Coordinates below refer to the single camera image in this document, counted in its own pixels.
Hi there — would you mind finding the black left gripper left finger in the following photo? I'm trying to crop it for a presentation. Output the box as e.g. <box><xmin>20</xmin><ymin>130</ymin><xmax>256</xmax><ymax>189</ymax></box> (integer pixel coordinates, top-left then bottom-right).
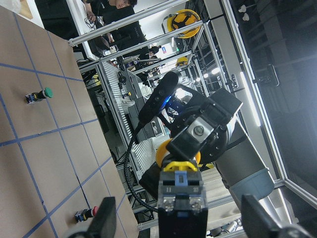
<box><xmin>63</xmin><ymin>197</ymin><xmax>116</xmax><ymax>238</ymax></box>

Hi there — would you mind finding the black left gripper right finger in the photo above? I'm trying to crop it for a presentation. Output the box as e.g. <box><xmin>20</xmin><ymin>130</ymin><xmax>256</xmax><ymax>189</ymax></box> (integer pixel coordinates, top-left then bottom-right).
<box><xmin>241</xmin><ymin>195</ymin><xmax>313</xmax><ymax>238</ymax></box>

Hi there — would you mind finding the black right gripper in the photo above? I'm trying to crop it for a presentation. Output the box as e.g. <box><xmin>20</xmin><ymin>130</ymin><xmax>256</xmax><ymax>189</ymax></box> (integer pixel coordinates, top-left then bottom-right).
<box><xmin>139</xmin><ymin>89</ymin><xmax>243</xmax><ymax>200</ymax></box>

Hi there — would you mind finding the yellow push button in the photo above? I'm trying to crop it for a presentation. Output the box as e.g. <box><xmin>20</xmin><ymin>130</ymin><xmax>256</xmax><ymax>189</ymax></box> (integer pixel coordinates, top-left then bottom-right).
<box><xmin>156</xmin><ymin>139</ymin><xmax>207</xmax><ymax>218</ymax></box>

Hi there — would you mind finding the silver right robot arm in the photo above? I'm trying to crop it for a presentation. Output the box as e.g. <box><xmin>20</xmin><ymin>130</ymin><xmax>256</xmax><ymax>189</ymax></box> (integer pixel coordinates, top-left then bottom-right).
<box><xmin>139</xmin><ymin>89</ymin><xmax>274</xmax><ymax>200</ymax></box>

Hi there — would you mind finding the red push button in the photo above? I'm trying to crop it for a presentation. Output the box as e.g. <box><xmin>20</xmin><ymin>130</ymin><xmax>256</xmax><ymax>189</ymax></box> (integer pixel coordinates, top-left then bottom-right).
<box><xmin>74</xmin><ymin>206</ymin><xmax>99</xmax><ymax>223</ymax></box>

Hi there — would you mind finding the green push button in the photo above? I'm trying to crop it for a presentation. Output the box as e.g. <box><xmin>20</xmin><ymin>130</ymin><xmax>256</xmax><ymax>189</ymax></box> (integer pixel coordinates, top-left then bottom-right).
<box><xmin>25</xmin><ymin>87</ymin><xmax>53</xmax><ymax>104</ymax></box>

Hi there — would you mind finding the yellow hard hat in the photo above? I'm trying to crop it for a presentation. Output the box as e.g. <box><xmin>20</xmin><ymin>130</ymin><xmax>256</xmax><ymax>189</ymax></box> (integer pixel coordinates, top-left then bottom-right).
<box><xmin>164</xmin><ymin>9</ymin><xmax>201</xmax><ymax>39</ymax></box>

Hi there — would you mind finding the person in black shirt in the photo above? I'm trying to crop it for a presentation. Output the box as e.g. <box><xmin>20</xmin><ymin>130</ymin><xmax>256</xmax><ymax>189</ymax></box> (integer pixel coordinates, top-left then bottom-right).
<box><xmin>83</xmin><ymin>0</ymin><xmax>146</xmax><ymax>50</ymax></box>

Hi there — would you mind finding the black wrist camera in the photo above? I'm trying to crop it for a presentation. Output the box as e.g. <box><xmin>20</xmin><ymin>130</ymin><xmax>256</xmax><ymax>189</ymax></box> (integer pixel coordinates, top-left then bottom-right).
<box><xmin>138</xmin><ymin>70</ymin><xmax>182</xmax><ymax>126</ymax></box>

